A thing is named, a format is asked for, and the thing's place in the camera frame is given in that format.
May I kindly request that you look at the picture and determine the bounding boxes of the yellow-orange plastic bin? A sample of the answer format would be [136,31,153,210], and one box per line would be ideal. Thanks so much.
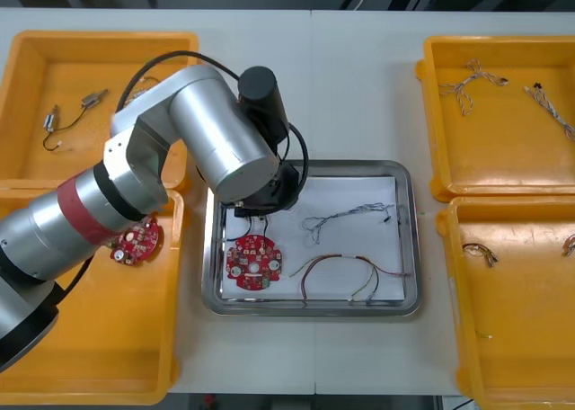
[0,30,204,191]
[415,35,575,202]
[0,187,186,406]
[436,196,575,410]

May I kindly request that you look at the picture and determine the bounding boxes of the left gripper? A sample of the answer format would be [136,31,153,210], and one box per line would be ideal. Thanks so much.
[243,160,301,238]

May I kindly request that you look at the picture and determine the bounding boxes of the red black green-yellow wire harness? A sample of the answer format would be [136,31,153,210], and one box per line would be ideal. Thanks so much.
[289,253,413,304]
[462,242,500,268]

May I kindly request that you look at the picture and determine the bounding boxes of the grey twisted wire harness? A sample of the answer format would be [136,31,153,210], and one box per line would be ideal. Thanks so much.
[300,201,405,245]

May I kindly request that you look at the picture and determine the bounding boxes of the steel tray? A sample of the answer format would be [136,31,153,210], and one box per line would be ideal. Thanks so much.
[200,159,424,319]

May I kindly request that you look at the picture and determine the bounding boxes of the white paper sheet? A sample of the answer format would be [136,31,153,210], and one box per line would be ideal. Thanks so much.
[220,174,405,302]

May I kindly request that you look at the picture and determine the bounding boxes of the group of metal solenoids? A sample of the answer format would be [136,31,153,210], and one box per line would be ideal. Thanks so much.
[42,76,161,153]

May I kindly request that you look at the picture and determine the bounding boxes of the round red circuit board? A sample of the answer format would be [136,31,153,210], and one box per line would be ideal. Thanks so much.
[110,216,162,265]
[226,233,285,291]

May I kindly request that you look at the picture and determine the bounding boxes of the blue-white twisted wire harness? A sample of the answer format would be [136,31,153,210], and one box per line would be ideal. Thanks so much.
[523,82,575,142]
[438,58,509,117]

